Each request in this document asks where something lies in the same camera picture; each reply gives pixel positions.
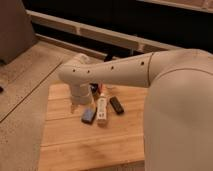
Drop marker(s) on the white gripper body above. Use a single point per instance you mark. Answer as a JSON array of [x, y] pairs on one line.
[[80, 94]]

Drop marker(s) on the red pepper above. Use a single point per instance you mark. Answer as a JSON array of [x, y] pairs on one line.
[[101, 88]]

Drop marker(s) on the dark ceramic bowl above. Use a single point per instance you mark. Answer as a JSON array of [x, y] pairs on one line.
[[94, 88]]

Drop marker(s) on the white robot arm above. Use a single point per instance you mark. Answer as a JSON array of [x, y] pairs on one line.
[[178, 109]]

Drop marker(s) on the blue sponge block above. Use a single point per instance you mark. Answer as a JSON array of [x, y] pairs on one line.
[[88, 116]]

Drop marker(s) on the white bottle with label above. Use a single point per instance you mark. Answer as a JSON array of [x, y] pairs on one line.
[[102, 109]]

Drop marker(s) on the black rectangular block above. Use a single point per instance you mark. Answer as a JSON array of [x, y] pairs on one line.
[[116, 105]]

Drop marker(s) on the wooden board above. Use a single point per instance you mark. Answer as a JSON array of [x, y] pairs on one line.
[[70, 145]]

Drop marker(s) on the grey cabinet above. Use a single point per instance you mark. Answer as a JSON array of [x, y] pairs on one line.
[[16, 32]]

